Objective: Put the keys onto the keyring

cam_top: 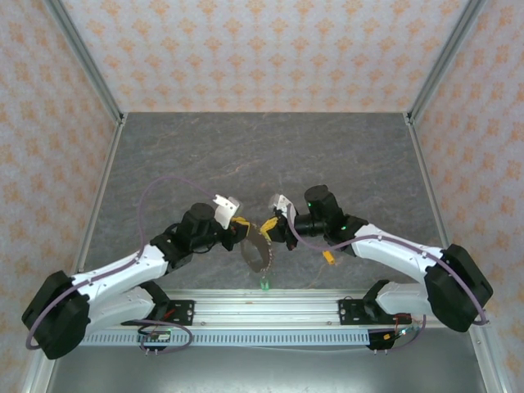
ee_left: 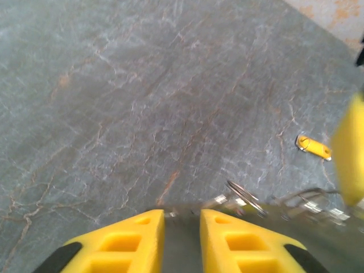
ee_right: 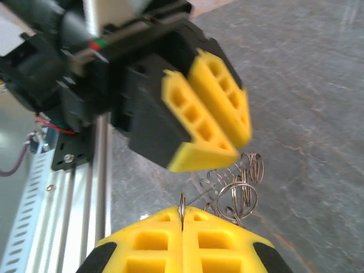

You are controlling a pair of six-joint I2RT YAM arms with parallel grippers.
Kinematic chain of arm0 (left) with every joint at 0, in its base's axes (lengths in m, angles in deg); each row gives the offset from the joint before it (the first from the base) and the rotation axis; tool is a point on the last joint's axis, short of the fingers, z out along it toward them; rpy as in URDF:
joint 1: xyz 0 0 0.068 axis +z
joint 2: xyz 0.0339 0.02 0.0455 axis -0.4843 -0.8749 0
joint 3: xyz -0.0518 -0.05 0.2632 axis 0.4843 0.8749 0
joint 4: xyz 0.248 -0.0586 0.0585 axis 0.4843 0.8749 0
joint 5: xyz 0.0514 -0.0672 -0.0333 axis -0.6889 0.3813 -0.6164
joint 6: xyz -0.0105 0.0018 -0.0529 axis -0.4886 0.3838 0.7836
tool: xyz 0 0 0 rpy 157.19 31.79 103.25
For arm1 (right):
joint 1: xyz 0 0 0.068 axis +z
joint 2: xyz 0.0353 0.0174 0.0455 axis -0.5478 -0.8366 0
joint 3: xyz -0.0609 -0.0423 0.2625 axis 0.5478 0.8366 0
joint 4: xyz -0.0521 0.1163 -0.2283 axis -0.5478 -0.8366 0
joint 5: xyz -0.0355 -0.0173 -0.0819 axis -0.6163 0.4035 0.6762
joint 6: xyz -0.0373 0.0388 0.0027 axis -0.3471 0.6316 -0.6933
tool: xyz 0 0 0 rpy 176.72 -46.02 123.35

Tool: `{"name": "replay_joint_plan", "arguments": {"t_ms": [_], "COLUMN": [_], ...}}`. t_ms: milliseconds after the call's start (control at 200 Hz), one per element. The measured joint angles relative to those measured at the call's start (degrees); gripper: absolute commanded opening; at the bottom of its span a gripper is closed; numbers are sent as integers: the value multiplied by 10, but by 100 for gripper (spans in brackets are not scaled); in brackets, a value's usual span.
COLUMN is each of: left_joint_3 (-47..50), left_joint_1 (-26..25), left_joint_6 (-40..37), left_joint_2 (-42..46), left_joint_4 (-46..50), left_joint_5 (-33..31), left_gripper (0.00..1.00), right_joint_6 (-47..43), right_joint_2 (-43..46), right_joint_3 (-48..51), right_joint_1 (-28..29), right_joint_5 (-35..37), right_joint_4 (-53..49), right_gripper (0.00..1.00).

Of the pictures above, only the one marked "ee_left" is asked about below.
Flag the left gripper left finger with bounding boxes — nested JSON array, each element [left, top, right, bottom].
[[32, 208, 166, 273]]

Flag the yellow key tag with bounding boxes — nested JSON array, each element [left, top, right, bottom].
[[295, 135, 333, 162]]

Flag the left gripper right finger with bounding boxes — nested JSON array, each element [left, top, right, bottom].
[[198, 208, 330, 273]]

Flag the steel keyring plate with rings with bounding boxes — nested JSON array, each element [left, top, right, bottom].
[[147, 179, 364, 273]]

